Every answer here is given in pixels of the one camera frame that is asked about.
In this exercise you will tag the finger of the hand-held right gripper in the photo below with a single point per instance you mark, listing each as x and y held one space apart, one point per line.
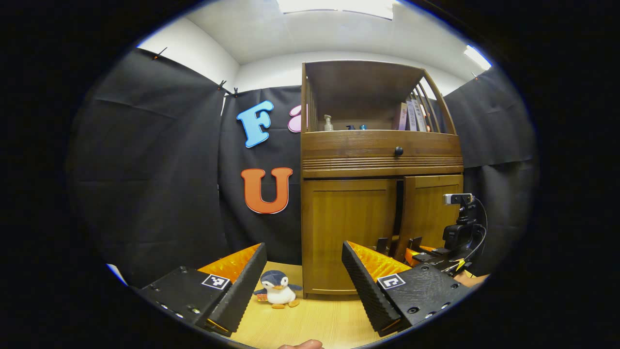
415 249
382 245

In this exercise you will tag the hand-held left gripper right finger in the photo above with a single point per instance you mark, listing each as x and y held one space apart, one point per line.
365 291

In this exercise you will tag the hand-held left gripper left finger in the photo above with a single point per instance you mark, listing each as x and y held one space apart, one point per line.
244 291

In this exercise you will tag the wooden shoe cabinet door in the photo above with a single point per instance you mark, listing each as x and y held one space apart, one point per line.
346 237
431 213

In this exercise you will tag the wooden double-door shoe cabinet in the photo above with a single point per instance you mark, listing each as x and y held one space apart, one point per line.
348 150

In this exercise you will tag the wooden cabinet drawer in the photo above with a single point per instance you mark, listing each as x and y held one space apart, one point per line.
348 150

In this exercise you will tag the penguin plush toy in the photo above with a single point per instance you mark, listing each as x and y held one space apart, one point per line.
277 291

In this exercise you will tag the black drawer knob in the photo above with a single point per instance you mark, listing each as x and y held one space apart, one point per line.
398 150

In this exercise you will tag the pink book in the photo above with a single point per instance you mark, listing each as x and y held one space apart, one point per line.
400 118

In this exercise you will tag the grey book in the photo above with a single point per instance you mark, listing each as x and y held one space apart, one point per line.
411 116

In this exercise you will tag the clear pump bottle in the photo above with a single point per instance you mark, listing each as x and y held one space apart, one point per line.
328 124

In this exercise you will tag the black backdrop cloth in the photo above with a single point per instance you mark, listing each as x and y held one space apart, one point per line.
145 169

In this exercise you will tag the small ceiling light panel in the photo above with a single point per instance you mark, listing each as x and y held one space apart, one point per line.
477 56

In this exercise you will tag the large ceiling light panel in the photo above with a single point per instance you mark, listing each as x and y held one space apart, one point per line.
339 6

